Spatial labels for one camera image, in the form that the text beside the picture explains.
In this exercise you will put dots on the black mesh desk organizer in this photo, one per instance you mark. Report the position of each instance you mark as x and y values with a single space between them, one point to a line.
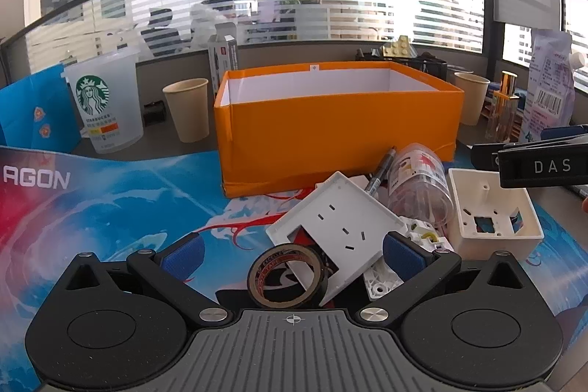
432 66

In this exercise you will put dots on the black vinyl tape roll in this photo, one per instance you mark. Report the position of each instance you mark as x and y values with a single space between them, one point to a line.
273 277

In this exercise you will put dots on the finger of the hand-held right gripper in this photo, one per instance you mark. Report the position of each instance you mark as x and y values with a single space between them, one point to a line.
484 155
562 134

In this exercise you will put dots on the clear plastic jar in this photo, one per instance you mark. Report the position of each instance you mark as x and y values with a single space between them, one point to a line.
418 185

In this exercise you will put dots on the striped frosted glass partition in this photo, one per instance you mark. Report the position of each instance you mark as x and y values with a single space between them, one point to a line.
349 11

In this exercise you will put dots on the clear cup with green logo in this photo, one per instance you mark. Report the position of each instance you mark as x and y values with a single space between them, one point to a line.
103 107

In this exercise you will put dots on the small black object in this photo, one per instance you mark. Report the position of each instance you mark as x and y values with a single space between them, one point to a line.
154 113

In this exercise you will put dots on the white junction box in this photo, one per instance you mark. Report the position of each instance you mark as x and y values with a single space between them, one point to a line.
500 245

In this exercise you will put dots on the grey product carton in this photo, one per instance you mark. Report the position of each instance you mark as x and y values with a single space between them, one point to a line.
223 61

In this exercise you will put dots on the yellow pill blister pack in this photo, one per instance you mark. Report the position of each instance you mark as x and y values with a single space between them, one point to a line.
399 47

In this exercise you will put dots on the white socket module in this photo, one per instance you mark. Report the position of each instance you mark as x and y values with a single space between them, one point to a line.
420 231

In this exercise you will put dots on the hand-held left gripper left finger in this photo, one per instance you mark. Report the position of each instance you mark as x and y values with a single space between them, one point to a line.
183 258

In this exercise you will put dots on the white wall socket panel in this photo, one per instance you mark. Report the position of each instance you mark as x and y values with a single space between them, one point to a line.
340 213

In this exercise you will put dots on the gold capped perfume bottle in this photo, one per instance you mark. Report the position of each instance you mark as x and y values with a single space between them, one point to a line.
503 107

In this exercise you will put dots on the black marker pen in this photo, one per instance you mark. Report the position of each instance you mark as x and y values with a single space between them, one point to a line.
381 171

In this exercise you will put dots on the grey round container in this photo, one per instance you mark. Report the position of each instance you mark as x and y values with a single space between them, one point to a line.
459 68

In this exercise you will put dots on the black office chair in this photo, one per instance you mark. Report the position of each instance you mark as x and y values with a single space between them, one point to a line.
161 34

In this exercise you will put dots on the grey partition panel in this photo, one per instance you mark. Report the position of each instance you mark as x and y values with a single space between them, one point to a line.
526 6

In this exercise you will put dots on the beige paper cup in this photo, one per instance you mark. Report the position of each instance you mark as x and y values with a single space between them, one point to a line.
473 98
186 112

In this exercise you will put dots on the blue paper bag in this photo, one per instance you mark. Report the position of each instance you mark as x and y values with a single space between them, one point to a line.
32 112

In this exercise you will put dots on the white purple refill pouch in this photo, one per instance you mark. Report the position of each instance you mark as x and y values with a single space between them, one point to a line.
551 89

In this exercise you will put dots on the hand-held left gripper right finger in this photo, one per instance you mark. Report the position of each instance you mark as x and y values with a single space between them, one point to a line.
404 256

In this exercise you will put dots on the orange cardboard box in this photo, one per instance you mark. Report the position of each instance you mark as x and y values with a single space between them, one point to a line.
330 139

